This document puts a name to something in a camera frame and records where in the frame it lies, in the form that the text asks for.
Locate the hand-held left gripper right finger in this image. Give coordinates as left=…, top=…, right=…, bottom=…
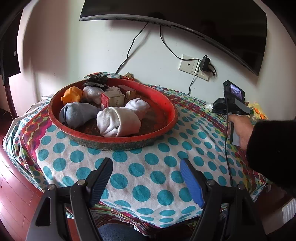
left=180, top=158, right=267, bottom=241

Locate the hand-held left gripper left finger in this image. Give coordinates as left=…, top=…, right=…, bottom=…
left=25, top=158, right=114, bottom=241

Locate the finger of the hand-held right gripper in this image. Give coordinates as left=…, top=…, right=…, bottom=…
left=211, top=98, right=230, bottom=114

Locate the white sock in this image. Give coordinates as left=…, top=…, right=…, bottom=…
left=83, top=86, right=104, bottom=105
left=124, top=98, right=150, bottom=120
left=96, top=107, right=141, bottom=138

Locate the red round tray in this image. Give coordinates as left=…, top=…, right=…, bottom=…
left=48, top=77, right=178, bottom=151

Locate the grey sock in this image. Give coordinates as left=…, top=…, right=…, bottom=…
left=59, top=102, right=102, bottom=129

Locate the brown cardboard box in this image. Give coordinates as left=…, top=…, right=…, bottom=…
left=101, top=89, right=125, bottom=109

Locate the orange rubber toy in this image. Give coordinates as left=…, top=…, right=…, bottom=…
left=61, top=86, right=84, bottom=103

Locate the dark red box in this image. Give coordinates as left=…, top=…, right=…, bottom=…
left=117, top=85, right=136, bottom=100

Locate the black bag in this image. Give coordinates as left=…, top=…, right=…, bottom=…
left=83, top=74, right=109, bottom=91

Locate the person's right forearm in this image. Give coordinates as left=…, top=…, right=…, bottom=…
left=245, top=119, right=296, bottom=195

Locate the person's right hand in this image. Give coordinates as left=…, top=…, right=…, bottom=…
left=227, top=113, right=255, bottom=151

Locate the yellow knitted duck toy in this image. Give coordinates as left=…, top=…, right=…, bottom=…
left=248, top=102, right=270, bottom=121

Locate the black power adapter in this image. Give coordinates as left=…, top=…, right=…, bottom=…
left=200, top=55, right=211, bottom=72

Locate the polka dot blanket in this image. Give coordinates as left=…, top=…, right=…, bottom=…
left=3, top=72, right=273, bottom=232

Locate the person's jeans leg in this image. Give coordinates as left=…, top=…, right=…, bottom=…
left=98, top=223, right=148, bottom=241

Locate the white ribbed panel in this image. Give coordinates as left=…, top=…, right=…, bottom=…
left=281, top=199, right=296, bottom=222

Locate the black hanging garment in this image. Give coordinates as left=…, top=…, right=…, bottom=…
left=0, top=22, right=21, bottom=80

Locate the black adapter cable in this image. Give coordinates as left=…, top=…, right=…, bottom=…
left=188, top=70, right=201, bottom=95

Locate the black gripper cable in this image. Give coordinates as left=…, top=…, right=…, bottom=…
left=224, top=93, right=234, bottom=186

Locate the white wall outlet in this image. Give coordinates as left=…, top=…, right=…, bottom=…
left=179, top=54, right=210, bottom=81

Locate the black looped power cable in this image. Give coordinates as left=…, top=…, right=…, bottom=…
left=159, top=25, right=204, bottom=61

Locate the wall-mounted television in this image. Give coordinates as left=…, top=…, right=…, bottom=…
left=79, top=0, right=267, bottom=76

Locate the thin black television cable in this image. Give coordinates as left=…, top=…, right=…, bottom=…
left=116, top=22, right=148, bottom=75

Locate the dark wooden furniture frame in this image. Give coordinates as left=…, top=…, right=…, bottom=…
left=3, top=75, right=18, bottom=118

